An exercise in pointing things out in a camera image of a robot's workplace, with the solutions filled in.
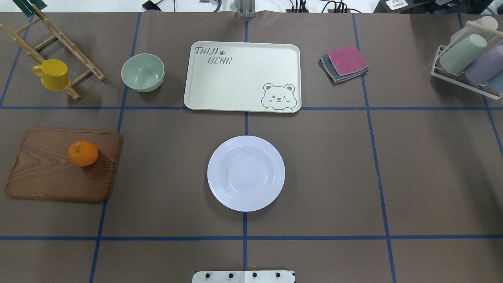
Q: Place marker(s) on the wooden drying rack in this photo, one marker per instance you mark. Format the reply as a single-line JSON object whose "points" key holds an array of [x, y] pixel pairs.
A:
{"points": [[57, 35]]}

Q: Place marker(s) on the dark green mug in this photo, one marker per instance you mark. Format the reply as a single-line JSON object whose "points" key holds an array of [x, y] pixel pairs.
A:
{"points": [[26, 6]]}

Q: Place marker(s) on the green cup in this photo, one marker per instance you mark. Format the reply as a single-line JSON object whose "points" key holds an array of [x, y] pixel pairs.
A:
{"points": [[462, 54]]}

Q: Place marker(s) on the cream bear tray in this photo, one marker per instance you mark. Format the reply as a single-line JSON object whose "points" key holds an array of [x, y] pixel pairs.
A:
{"points": [[243, 76]]}

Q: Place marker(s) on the green bowl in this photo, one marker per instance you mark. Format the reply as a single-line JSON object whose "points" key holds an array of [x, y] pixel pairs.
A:
{"points": [[143, 72]]}

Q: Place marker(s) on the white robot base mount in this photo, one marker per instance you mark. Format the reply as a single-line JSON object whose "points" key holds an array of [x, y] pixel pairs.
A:
{"points": [[245, 276]]}

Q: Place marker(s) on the wooden cutting board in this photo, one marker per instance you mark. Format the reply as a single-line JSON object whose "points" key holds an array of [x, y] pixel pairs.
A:
{"points": [[43, 171]]}

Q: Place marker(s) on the aluminium frame post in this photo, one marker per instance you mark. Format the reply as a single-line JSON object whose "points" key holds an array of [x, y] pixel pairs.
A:
{"points": [[245, 8]]}

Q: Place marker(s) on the beige cup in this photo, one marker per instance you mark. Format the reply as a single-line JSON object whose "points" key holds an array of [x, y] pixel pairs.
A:
{"points": [[466, 31]]}

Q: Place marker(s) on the white cup rack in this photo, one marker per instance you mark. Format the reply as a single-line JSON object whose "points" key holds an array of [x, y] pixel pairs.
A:
{"points": [[493, 40]]}

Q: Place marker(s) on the pink cloth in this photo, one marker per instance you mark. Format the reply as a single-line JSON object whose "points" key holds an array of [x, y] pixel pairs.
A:
{"points": [[347, 60]]}

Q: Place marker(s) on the blue cup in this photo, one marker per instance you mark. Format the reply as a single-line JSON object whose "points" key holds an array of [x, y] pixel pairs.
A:
{"points": [[496, 82]]}

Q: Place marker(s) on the yellow mug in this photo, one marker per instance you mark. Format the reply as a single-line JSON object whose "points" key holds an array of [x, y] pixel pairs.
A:
{"points": [[53, 74]]}

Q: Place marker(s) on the purple cup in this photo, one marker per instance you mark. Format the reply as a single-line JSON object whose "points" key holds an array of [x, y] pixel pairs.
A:
{"points": [[486, 66]]}

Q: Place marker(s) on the white round plate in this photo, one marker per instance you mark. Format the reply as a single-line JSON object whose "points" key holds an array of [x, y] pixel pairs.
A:
{"points": [[246, 173]]}

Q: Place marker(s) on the orange fruit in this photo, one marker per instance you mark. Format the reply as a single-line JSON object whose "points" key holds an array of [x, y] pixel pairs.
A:
{"points": [[83, 153]]}

